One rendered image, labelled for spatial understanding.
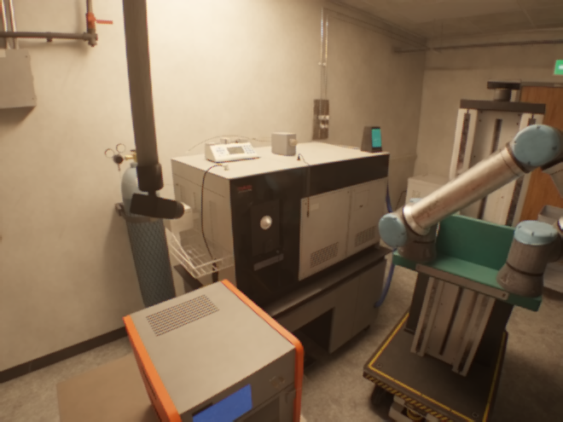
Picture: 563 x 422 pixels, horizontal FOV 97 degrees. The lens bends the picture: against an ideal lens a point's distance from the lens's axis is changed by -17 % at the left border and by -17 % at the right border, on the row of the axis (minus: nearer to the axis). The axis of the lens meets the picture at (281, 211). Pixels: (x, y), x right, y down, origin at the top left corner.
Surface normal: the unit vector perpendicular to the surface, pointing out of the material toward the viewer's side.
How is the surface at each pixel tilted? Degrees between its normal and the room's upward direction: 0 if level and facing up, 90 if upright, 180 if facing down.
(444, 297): 90
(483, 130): 90
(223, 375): 0
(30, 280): 90
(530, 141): 85
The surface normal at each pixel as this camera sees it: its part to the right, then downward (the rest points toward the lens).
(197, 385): 0.00, -0.94
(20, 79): 0.63, 0.26
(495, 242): -0.68, 0.25
